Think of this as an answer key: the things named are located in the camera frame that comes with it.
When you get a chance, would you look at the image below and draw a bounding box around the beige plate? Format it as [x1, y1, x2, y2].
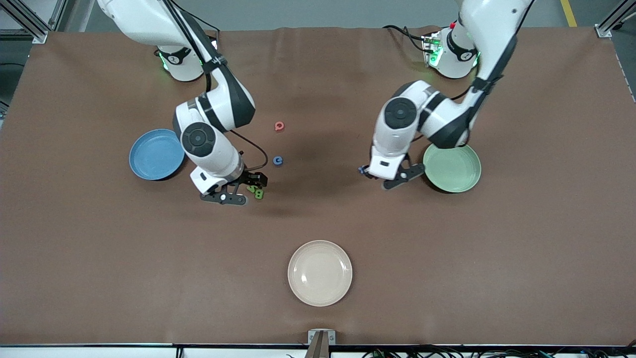
[288, 240, 353, 307]

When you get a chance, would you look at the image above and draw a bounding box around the arm black cable sleeve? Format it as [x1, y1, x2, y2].
[412, 0, 535, 147]
[159, 0, 269, 172]

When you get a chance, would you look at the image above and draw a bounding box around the brown table mat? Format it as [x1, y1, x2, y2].
[0, 26, 636, 346]

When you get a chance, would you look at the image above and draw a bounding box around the white table rail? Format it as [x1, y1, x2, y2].
[0, 347, 306, 358]

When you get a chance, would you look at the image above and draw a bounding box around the aluminium frame profile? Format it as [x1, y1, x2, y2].
[0, 0, 68, 44]
[596, 0, 636, 38]

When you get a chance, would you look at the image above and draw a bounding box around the left arm base black cable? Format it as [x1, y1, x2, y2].
[383, 25, 433, 53]

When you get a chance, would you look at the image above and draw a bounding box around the green plate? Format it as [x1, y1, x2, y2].
[423, 142, 482, 193]

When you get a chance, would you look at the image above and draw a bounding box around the blue plate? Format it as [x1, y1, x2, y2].
[129, 129, 186, 181]

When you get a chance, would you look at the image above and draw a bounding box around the right arm black cable sleeve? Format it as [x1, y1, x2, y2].
[159, 0, 269, 172]

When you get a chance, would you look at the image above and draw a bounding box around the aluminium camera post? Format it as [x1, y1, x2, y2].
[304, 332, 332, 358]

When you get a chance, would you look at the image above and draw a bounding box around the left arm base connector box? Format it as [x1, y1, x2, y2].
[422, 32, 444, 68]

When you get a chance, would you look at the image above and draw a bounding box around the left arm black cable sleeve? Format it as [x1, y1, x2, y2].
[412, 0, 535, 147]

